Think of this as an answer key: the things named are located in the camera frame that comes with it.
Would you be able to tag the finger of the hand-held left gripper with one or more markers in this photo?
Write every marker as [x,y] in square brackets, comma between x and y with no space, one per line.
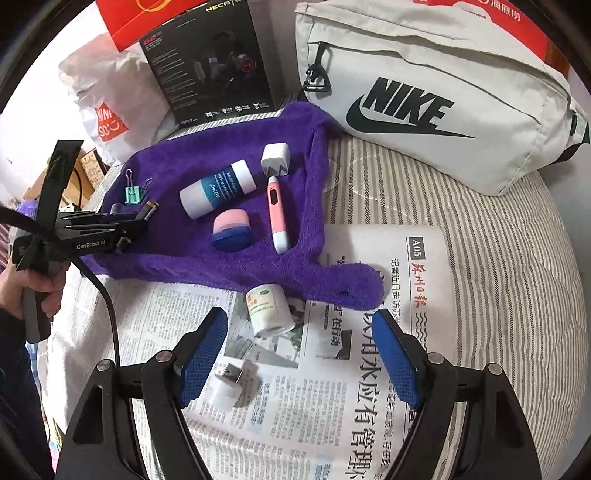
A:
[123,242]
[116,210]

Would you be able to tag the teal binder clip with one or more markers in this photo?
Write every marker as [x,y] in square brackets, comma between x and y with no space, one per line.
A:
[130,196]

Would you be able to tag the black gold lighter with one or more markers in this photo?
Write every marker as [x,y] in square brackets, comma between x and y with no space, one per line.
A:
[148,210]

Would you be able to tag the white charger plug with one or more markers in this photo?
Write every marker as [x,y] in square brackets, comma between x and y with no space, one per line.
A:
[275,159]

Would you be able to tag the grey waist bag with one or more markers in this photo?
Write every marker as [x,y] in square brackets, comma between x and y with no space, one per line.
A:
[461,152]

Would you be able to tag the pink blue round case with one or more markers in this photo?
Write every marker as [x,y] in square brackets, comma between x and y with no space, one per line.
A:
[233,237]

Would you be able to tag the white usb light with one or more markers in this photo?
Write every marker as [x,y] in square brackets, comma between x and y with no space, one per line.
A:
[221,392]

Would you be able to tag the red white paper bag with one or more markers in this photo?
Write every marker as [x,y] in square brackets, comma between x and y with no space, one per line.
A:
[508,27]

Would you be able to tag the white blue bottle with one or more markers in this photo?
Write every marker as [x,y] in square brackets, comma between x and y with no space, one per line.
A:
[217,189]

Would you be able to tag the person's left forearm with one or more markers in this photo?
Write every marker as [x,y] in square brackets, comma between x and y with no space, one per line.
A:
[14,392]

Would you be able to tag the white plastic shopping bag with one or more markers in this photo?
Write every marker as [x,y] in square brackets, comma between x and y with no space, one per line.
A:
[138,92]

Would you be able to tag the pink white thermometer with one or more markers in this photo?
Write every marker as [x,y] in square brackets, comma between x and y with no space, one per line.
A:
[278,221]

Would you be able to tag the newspaper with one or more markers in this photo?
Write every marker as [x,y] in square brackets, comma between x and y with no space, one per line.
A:
[300,415]

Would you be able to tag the person's left hand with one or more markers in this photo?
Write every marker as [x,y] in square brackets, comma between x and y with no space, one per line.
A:
[44,284]

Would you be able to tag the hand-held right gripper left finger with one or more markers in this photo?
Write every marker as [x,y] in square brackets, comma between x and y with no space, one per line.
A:
[203,360]

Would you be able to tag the purple towel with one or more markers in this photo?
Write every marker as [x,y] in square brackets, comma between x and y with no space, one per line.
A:
[184,267]

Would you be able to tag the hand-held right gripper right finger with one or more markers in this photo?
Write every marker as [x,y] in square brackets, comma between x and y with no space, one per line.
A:
[397,360]

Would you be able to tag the red orange paper bag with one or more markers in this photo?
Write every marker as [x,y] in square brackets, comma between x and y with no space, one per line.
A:
[124,23]

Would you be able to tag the black headset box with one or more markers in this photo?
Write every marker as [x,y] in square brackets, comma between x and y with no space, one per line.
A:
[184,83]

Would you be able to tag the small white bottle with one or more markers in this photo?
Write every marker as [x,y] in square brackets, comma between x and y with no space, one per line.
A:
[268,309]

